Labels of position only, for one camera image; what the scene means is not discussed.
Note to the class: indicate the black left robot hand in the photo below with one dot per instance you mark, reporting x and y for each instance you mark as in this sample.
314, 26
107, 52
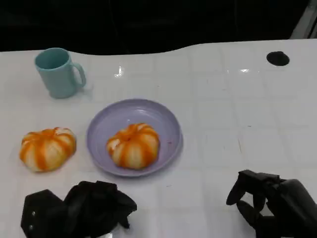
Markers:
99, 205

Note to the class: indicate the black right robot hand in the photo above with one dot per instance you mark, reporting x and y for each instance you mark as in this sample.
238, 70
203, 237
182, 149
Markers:
289, 208

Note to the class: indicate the orange and white bread roll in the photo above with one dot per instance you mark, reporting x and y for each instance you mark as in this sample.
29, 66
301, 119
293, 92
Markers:
133, 146
48, 150

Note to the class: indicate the lilac plate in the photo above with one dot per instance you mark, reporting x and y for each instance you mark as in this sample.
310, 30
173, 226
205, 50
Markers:
148, 116

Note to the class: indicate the pale green mug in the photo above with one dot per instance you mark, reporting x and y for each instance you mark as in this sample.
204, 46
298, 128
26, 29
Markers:
59, 77

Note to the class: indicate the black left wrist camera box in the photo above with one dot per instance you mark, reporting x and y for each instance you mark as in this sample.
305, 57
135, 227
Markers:
42, 215

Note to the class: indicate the white background frame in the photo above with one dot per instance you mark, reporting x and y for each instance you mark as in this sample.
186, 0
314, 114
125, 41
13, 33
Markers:
305, 22

